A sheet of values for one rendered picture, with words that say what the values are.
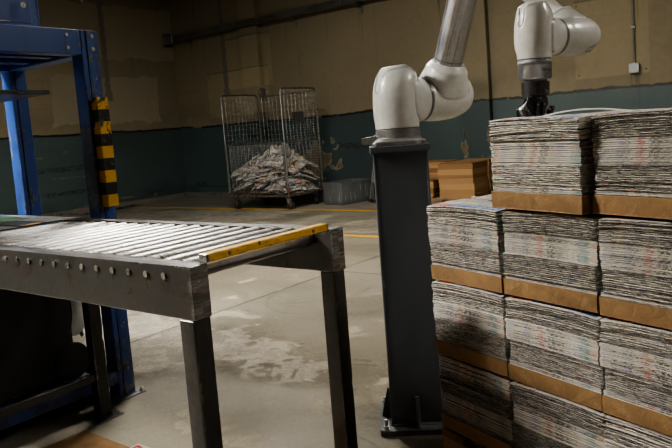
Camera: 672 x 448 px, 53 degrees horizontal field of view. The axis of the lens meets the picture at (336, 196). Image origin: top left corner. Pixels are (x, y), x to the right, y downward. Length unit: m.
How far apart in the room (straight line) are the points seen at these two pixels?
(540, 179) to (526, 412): 0.63
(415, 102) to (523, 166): 0.70
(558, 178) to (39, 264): 1.37
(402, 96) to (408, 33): 7.43
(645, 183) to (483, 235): 0.50
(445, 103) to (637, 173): 1.01
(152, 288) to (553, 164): 0.97
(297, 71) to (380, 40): 1.62
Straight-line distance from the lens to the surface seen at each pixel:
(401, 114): 2.30
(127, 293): 1.69
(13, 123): 3.49
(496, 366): 1.94
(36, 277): 2.04
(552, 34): 1.93
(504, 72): 9.03
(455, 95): 2.43
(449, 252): 1.98
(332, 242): 1.85
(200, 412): 1.59
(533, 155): 1.70
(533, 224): 1.74
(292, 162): 9.50
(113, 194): 2.95
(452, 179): 8.19
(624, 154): 1.58
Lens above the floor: 1.07
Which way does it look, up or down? 6 degrees down
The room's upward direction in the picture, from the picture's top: 4 degrees counter-clockwise
